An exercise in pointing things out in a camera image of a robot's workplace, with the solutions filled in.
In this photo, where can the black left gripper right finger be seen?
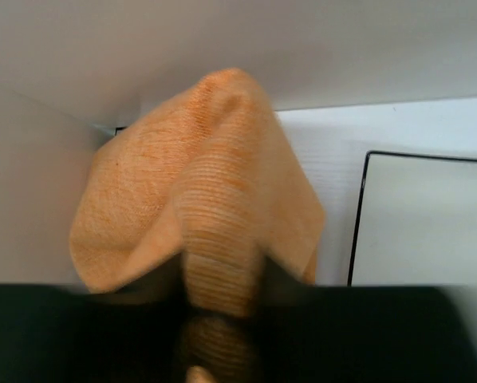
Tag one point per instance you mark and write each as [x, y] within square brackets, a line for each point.
[308, 333]

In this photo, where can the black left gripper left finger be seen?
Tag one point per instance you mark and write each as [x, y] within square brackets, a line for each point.
[57, 334]

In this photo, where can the orange cloth placemat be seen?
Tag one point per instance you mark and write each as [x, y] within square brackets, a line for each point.
[209, 174]

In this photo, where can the white square plate black rim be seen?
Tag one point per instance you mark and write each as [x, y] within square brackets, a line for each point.
[416, 221]

